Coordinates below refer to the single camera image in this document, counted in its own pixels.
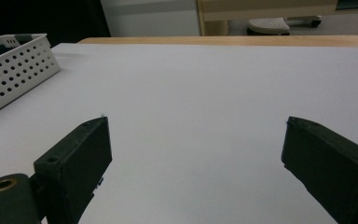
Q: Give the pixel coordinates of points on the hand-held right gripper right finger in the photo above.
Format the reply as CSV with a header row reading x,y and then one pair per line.
x,y
332,168

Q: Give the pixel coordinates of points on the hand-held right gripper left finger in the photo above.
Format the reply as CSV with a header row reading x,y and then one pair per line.
x,y
74,168

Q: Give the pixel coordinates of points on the white perforated plastic basket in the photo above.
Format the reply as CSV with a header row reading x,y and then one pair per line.
x,y
15,74

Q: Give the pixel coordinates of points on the black curtain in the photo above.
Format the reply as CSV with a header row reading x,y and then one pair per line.
x,y
43,18

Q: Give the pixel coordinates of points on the white cabinet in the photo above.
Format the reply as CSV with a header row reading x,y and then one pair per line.
x,y
152,20

